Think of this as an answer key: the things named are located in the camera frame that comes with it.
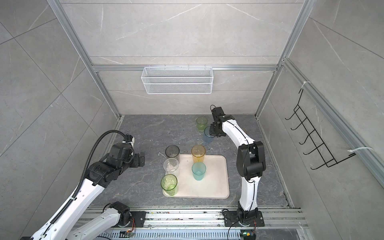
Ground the blue tumbler glass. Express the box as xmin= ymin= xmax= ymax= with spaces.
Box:
xmin=203 ymin=126 xmax=214 ymax=144

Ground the small green glass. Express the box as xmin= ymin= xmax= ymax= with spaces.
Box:
xmin=196 ymin=116 xmax=208 ymax=132

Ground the tall amber tumbler glass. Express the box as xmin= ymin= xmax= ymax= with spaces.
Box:
xmin=191 ymin=145 xmax=206 ymax=163

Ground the teal textured cup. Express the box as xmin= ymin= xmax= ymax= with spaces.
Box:
xmin=192 ymin=162 xmax=207 ymax=181

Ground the dark grey tumbler glass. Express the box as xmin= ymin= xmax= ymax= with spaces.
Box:
xmin=165 ymin=145 xmax=180 ymax=161

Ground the clear tumbler glass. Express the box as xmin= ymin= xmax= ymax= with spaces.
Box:
xmin=163 ymin=158 xmax=180 ymax=177

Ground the tall green tumbler glass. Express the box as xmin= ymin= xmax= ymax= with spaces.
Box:
xmin=161 ymin=174 xmax=178 ymax=196

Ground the beige plastic tray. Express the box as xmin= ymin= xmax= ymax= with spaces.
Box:
xmin=172 ymin=154 xmax=230 ymax=199

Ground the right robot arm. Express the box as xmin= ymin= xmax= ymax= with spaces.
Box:
xmin=210 ymin=105 xmax=266 ymax=226

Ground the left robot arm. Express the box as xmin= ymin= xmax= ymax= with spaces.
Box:
xmin=29 ymin=143 xmax=145 ymax=240

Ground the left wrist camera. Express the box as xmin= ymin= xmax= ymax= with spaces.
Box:
xmin=125 ymin=134 xmax=135 ymax=147

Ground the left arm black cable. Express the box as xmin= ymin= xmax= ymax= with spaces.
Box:
xmin=70 ymin=129 xmax=128 ymax=200

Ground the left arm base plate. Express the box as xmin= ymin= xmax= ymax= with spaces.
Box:
xmin=117 ymin=211 xmax=147 ymax=228

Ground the white wire mesh basket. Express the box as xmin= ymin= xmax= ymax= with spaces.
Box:
xmin=141 ymin=67 xmax=214 ymax=95

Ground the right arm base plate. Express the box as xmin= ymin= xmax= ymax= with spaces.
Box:
xmin=221 ymin=208 xmax=265 ymax=227

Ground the black wire hook rack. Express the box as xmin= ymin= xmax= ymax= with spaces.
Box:
xmin=285 ymin=89 xmax=357 ymax=171

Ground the aluminium mounting rail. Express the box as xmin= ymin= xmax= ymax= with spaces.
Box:
xmin=131 ymin=207 xmax=309 ymax=230

